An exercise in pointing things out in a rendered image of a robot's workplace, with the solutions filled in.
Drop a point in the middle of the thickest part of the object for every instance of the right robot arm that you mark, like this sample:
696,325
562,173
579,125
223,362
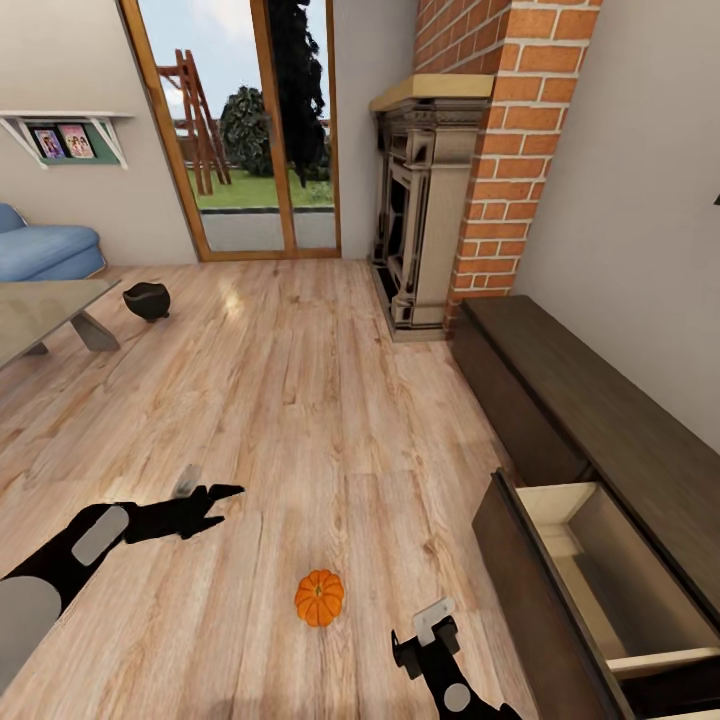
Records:
431,654

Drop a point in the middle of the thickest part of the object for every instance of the picture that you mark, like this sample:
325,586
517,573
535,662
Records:
76,140
49,142

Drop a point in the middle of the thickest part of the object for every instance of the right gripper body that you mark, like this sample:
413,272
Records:
419,660

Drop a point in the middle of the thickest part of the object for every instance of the countertop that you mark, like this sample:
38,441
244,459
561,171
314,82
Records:
433,86

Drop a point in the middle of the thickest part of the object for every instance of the pumpkin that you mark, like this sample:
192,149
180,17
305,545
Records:
319,598

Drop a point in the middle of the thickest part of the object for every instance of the cauldron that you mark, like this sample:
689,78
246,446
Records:
149,301

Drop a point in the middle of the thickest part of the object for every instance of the coffee table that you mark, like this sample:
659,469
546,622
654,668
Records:
32,310

